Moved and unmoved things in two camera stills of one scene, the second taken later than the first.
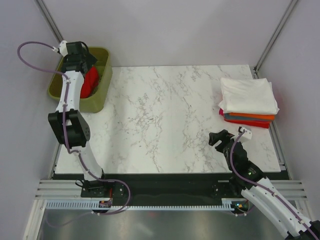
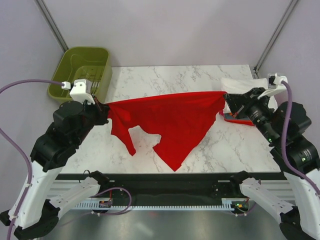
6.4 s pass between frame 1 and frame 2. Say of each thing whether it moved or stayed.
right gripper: moved
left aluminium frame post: stayed
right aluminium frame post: stayed
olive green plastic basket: stayed
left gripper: moved
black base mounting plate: stayed
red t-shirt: moved
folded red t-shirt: stayed
